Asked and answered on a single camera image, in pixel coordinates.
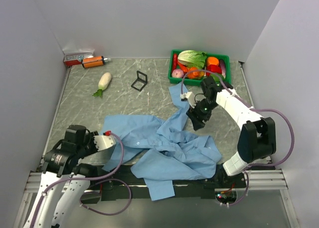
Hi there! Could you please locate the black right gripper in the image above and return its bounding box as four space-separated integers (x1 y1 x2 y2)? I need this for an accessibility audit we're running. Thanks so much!
186 99 219 131

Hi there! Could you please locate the light blue shirt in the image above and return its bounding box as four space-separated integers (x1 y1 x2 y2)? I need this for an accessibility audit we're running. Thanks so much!
102 84 222 201

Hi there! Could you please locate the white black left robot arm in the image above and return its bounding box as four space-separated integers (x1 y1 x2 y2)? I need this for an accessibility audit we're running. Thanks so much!
24 125 99 228

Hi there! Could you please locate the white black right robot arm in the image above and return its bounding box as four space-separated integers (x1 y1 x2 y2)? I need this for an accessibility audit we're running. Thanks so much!
180 77 276 188

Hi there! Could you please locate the orange bumpy pumpkin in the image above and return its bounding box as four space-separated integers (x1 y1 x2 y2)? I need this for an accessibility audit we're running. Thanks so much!
187 67 205 80

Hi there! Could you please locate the green bell pepper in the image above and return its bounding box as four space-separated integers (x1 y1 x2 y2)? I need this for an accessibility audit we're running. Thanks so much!
210 73 225 83

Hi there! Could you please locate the green plastic crate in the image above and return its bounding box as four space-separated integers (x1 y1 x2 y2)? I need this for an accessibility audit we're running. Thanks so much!
168 50 231 84

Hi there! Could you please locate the pink onion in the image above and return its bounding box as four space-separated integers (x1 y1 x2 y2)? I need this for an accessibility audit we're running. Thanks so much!
171 69 184 78

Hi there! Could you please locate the red bell pepper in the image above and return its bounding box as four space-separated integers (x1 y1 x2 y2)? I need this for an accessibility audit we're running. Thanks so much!
206 64 222 75

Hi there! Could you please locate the orange carrot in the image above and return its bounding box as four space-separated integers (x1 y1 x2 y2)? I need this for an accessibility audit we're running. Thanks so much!
177 62 188 74

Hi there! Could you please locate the orange round fruit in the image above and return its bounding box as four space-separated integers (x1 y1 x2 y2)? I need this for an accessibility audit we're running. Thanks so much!
206 57 219 67

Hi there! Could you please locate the purple eggplant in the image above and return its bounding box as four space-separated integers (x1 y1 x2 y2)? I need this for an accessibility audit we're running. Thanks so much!
219 59 226 78

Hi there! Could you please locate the green white cabbage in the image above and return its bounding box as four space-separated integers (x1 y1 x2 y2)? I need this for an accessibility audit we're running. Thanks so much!
177 50 207 69

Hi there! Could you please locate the red chili pepper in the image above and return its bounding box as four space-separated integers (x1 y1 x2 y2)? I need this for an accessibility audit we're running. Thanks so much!
172 53 178 71

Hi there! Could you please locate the white daikon radish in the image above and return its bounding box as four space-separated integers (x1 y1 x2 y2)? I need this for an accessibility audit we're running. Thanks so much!
92 72 112 98

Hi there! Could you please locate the orange cylindrical bottle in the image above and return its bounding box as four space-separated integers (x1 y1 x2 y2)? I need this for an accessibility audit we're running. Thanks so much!
81 56 111 69

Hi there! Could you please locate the red white carton box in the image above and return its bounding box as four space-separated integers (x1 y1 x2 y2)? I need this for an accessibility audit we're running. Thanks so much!
63 52 94 67

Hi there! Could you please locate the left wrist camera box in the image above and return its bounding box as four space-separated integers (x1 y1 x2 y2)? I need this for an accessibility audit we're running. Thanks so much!
93 135 116 152

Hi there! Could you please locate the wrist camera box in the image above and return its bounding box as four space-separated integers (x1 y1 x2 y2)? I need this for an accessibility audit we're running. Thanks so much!
93 135 116 152
180 92 196 109

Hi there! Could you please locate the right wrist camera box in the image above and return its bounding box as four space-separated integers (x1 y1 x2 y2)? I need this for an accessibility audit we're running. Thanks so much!
180 92 196 109

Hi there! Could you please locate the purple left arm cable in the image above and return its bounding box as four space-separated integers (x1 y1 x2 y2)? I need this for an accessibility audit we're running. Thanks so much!
29 132 132 228

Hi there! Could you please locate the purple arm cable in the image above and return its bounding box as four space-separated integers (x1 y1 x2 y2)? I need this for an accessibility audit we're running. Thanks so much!
29 132 132 228
180 69 296 208

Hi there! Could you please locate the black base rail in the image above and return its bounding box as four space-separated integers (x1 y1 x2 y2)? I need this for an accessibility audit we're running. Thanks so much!
88 165 246 201

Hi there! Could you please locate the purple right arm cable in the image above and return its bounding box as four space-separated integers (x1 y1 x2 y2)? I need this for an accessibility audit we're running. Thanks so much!
180 69 296 208

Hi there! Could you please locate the black square hinged frame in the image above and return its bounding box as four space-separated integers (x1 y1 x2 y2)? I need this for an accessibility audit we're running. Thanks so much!
131 71 148 92

